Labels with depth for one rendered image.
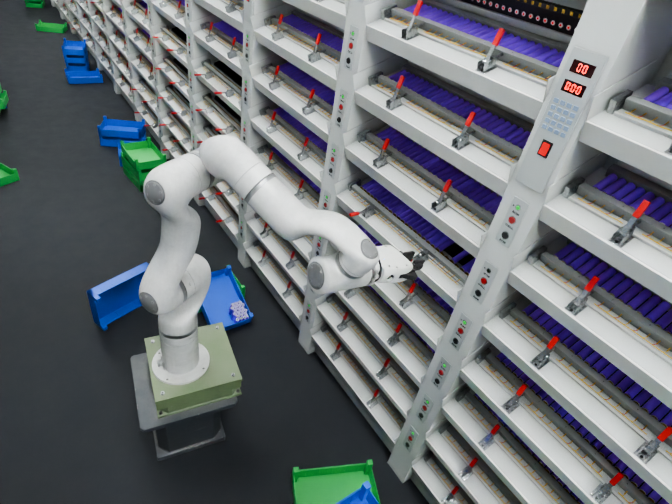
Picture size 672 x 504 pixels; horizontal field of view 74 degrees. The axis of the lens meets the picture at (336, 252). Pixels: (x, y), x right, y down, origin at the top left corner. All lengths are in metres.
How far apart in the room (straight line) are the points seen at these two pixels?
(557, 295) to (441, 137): 0.48
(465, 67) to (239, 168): 0.57
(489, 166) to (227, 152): 0.61
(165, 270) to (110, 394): 0.92
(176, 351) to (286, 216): 0.73
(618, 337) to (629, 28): 0.59
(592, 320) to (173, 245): 1.02
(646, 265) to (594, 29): 0.44
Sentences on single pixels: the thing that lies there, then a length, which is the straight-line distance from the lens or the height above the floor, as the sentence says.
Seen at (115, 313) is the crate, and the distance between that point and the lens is 2.43.
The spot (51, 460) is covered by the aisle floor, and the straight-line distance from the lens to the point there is 2.03.
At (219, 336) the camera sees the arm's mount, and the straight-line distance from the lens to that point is 1.77.
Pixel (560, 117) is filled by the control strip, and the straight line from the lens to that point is 1.03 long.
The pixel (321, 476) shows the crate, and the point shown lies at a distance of 1.89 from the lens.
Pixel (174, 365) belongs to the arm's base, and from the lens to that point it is 1.62.
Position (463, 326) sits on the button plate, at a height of 0.84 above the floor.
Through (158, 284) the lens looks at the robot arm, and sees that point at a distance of 1.34.
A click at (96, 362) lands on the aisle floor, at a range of 2.25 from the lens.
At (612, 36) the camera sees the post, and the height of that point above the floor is 1.59.
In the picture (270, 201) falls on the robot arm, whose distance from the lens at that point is 0.99.
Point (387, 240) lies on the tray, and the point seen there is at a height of 0.89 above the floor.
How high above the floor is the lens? 1.69
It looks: 37 degrees down
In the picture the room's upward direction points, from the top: 11 degrees clockwise
